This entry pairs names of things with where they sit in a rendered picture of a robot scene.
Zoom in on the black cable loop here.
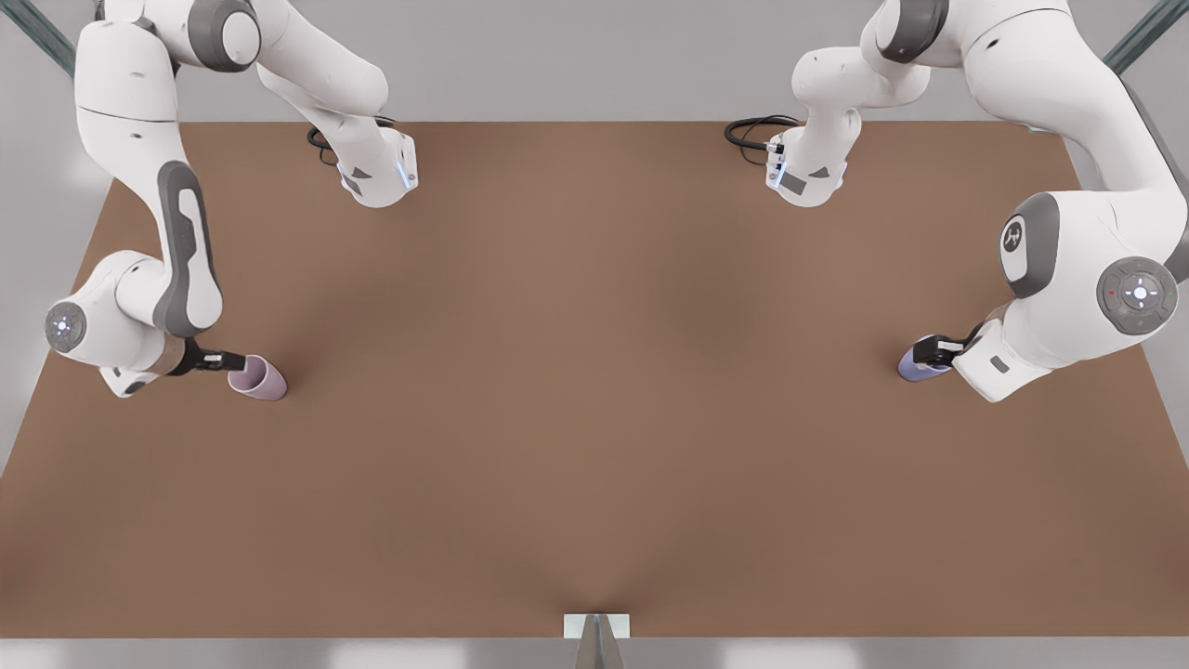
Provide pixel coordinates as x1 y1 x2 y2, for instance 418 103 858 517
307 115 399 168
724 115 802 166

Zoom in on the pink cup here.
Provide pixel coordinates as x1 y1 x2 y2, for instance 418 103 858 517
228 354 288 402

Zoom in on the purple cup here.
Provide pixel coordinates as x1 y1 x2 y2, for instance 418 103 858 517
897 347 954 383

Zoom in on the silver frame post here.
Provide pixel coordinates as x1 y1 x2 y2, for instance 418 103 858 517
1102 0 1189 75
564 613 631 669
0 0 77 79

